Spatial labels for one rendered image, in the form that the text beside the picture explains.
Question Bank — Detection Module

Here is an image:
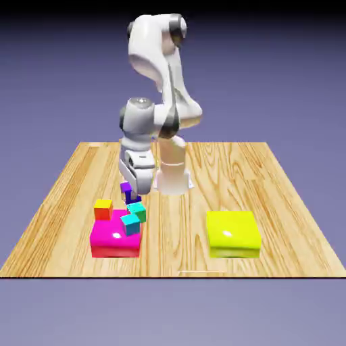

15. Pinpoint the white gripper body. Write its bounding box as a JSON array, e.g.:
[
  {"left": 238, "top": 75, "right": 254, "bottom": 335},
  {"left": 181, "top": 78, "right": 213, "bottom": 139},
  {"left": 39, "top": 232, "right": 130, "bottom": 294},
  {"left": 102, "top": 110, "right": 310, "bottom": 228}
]
[{"left": 118, "top": 159, "right": 156, "bottom": 196}]

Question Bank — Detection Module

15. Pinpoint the small purple cube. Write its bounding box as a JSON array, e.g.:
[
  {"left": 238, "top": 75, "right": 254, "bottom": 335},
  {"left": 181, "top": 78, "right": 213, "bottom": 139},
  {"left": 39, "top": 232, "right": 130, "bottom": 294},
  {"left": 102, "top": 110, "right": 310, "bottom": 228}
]
[{"left": 120, "top": 181, "right": 143, "bottom": 205}]

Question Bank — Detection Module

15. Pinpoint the small green cube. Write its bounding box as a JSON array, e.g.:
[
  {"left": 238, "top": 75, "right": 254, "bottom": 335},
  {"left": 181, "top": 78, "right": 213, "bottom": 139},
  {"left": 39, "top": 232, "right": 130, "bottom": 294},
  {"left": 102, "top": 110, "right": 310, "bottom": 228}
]
[{"left": 126, "top": 202, "right": 147, "bottom": 223}]

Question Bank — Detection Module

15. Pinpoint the small cyan cube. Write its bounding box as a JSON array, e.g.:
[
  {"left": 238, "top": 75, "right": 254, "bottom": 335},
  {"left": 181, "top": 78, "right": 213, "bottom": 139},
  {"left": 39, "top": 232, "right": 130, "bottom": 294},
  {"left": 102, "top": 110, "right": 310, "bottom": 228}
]
[{"left": 120, "top": 213, "right": 142, "bottom": 237}]

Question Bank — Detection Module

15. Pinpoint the small yellow cube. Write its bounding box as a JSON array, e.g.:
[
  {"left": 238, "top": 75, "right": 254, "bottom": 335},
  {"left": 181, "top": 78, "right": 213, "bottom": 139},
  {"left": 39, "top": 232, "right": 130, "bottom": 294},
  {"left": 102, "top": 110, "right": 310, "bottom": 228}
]
[{"left": 93, "top": 199, "right": 114, "bottom": 222}]

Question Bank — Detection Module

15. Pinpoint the large pink box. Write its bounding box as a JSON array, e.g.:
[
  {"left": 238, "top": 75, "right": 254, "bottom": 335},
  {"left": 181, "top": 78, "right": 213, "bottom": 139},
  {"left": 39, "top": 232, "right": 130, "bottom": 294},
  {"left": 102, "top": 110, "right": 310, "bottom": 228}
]
[{"left": 89, "top": 209, "right": 143, "bottom": 258}]

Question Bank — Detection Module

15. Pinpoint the large yellow box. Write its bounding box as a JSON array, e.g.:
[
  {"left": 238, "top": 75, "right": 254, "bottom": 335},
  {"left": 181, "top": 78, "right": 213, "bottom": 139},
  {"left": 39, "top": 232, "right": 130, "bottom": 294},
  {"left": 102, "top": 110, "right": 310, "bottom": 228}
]
[{"left": 205, "top": 210, "right": 262, "bottom": 260}]

